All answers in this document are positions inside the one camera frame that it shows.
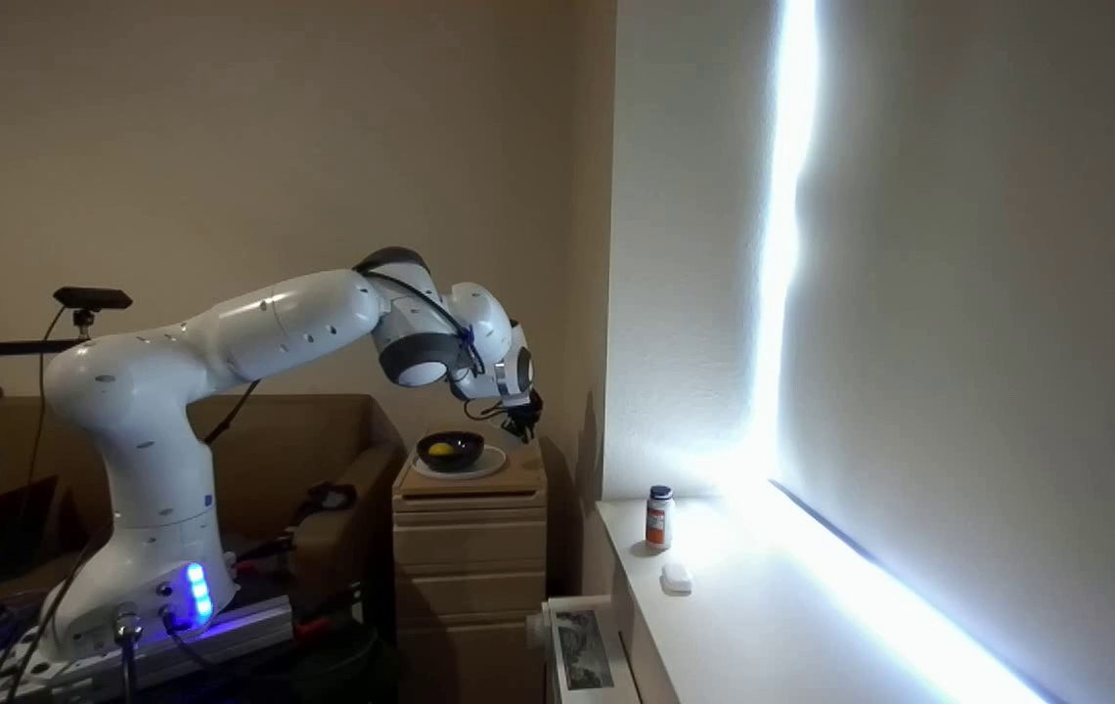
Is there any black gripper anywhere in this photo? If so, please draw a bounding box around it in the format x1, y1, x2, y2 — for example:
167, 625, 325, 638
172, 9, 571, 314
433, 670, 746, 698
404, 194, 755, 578
496, 385, 549, 440

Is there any dark blue ceramic bowl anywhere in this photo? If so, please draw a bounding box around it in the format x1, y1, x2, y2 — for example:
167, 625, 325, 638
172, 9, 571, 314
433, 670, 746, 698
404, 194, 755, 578
415, 431, 490, 475

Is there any white windowsill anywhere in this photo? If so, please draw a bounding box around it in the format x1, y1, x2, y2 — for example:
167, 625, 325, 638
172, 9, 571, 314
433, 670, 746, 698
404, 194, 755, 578
595, 492, 1042, 704

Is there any white round plate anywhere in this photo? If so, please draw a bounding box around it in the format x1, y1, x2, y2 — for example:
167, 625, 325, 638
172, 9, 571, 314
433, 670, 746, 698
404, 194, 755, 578
411, 447, 513, 481

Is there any light wooden nightstand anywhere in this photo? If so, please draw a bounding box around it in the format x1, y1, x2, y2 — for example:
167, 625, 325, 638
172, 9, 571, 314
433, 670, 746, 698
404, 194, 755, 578
386, 434, 550, 704

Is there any small bottle red label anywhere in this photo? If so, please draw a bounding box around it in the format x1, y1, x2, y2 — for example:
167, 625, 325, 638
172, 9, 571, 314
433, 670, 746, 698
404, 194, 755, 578
640, 481, 674, 555

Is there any brown leather armchair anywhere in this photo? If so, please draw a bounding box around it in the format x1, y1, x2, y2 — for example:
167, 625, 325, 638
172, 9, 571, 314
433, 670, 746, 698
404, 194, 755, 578
0, 389, 411, 623

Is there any white window blind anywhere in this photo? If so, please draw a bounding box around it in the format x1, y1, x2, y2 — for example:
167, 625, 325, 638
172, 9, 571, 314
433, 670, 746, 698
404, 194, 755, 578
762, 0, 1115, 704

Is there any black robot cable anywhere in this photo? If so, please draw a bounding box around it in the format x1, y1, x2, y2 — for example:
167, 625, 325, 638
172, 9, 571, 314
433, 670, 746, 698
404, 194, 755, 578
201, 264, 490, 455

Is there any white wall heater unit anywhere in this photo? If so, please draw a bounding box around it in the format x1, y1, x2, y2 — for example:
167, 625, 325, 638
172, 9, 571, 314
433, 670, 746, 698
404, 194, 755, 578
528, 593, 647, 704

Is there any aluminium mounting rail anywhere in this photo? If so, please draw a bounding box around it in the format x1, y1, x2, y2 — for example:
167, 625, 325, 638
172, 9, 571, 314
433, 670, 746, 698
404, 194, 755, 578
0, 591, 299, 704

